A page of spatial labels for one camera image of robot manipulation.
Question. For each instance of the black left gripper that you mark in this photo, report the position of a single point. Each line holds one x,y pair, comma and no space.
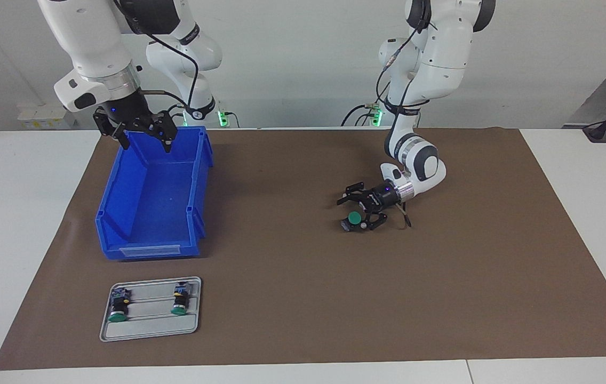
383,197

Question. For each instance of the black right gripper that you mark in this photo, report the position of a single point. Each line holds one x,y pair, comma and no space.
129,114

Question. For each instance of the green push button switch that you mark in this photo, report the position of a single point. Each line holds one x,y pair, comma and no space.
118,308
180,301
354,217

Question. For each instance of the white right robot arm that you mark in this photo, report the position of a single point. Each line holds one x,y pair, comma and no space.
89,37

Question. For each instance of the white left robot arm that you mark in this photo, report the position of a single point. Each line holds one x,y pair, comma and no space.
436,53

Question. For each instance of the blue plastic storage bin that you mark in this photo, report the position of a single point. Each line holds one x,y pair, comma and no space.
148,213

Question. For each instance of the brown table mat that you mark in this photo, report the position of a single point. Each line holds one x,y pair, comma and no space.
308,293

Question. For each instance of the grey metal tray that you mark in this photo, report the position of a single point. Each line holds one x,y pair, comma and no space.
148,328

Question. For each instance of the white wall box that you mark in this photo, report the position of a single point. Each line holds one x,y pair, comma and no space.
41,117

